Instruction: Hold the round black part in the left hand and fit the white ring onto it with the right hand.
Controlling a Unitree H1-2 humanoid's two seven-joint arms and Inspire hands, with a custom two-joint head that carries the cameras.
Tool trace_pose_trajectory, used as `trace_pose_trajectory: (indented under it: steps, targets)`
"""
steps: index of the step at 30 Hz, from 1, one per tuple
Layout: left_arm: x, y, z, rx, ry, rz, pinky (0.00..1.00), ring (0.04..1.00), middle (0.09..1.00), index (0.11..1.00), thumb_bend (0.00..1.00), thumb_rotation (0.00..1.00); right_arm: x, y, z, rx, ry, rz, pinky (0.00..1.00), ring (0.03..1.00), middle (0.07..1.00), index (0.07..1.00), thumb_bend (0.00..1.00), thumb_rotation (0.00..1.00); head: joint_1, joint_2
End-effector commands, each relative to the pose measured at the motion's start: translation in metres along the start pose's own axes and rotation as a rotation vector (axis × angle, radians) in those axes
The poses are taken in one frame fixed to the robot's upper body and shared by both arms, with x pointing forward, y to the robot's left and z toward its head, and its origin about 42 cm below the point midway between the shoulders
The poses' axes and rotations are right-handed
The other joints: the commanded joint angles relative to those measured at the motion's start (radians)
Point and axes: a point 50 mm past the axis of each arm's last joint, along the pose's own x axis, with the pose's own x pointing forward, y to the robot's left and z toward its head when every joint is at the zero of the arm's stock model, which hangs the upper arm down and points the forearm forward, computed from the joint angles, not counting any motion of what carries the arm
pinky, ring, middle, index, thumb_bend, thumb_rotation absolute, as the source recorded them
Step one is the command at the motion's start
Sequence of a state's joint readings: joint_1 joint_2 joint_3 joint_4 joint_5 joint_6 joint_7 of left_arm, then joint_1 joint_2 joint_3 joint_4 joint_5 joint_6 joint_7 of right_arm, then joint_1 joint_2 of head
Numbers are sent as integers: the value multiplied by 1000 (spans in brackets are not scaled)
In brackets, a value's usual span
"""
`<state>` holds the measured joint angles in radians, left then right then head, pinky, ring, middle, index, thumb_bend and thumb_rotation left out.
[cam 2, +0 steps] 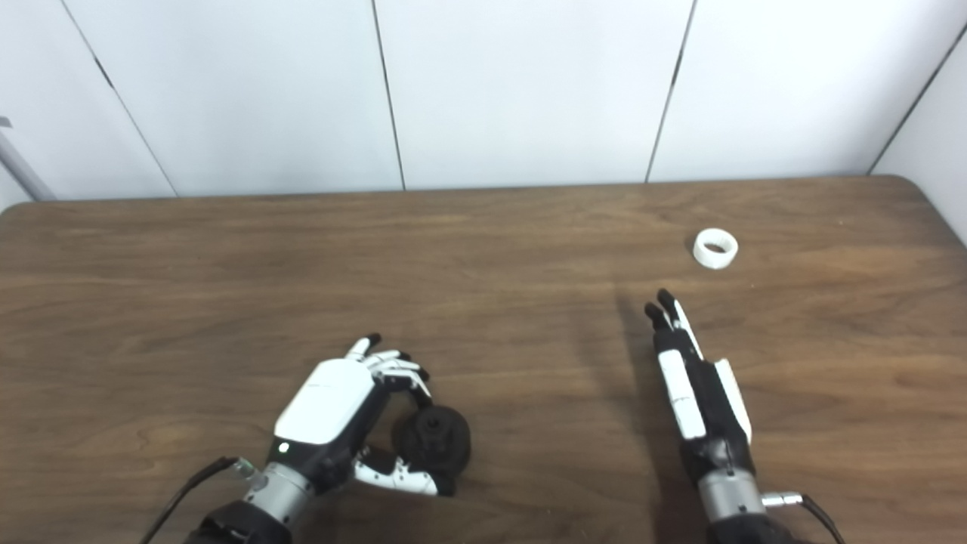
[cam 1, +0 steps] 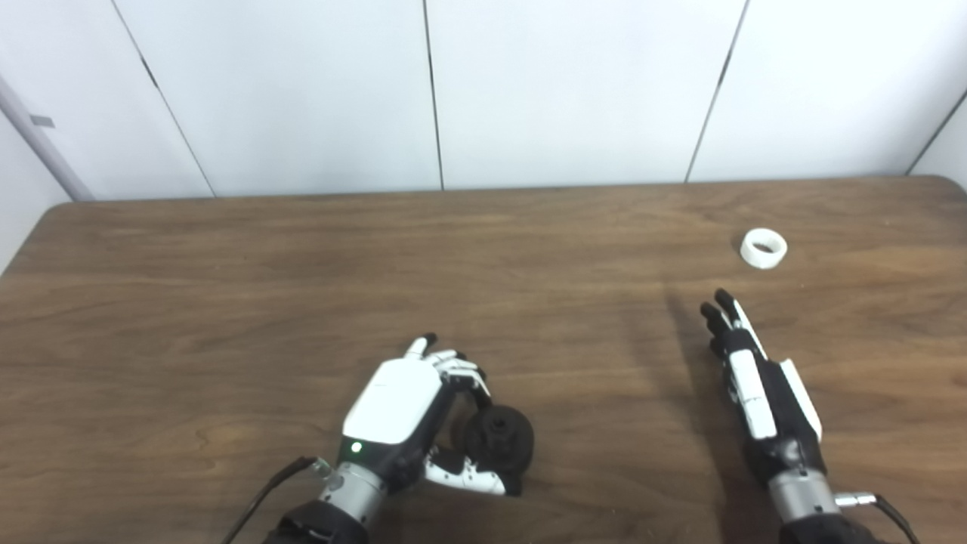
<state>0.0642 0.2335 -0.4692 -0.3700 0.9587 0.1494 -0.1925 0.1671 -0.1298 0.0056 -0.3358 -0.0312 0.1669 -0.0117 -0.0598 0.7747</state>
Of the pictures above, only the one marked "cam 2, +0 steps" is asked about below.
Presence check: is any white ring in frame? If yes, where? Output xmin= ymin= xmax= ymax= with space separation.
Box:
xmin=692 ymin=228 xmax=740 ymax=270

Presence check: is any round black part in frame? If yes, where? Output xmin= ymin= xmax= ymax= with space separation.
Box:
xmin=391 ymin=406 xmax=472 ymax=496

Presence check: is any grey wall corner post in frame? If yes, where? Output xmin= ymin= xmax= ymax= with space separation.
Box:
xmin=0 ymin=117 xmax=57 ymax=201

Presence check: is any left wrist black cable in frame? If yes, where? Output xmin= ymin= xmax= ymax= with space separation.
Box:
xmin=140 ymin=456 xmax=261 ymax=544

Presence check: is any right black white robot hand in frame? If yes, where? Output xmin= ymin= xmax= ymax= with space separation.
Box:
xmin=644 ymin=289 xmax=755 ymax=478

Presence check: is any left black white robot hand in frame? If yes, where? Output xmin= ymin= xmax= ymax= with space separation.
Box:
xmin=272 ymin=333 xmax=458 ymax=498

